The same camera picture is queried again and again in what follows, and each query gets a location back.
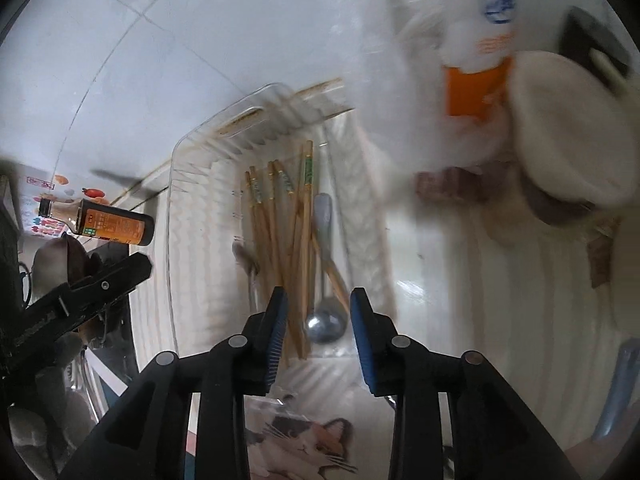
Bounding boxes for wooden chopstick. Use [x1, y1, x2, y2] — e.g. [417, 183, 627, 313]
[301, 140, 315, 359]
[274, 158, 351, 311]
[249, 166, 288, 311]
[243, 170, 281, 296]
[266, 161, 296, 356]
[290, 145, 307, 357]

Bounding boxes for black range hood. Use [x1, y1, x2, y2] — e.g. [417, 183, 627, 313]
[0, 160, 22, 271]

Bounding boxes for striped table mat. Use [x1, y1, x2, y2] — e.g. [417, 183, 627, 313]
[127, 160, 621, 480]

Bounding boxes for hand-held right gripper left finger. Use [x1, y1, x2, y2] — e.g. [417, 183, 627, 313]
[57, 286, 290, 480]

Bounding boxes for steel spoon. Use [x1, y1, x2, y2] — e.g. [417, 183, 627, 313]
[231, 240, 263, 321]
[305, 192, 347, 346]

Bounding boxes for steel wok lid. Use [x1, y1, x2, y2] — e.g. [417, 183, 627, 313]
[7, 237, 96, 461]

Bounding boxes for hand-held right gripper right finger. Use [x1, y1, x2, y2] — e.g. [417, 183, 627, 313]
[349, 287, 583, 480]

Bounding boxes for white bottle with orange label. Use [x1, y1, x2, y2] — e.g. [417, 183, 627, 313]
[439, 0, 518, 123]

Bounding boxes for dark soy sauce bottle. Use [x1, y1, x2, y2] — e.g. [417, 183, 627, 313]
[39, 198, 155, 247]

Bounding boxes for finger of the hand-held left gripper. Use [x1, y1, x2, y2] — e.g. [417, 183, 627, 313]
[55, 254, 152, 333]

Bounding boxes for white ceramic bowl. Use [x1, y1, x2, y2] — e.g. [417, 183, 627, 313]
[507, 51, 638, 228]

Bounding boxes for clear plastic container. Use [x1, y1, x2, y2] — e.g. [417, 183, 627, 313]
[170, 82, 401, 361]

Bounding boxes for colourful wall sticker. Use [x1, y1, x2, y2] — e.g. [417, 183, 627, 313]
[22, 174, 108, 238]

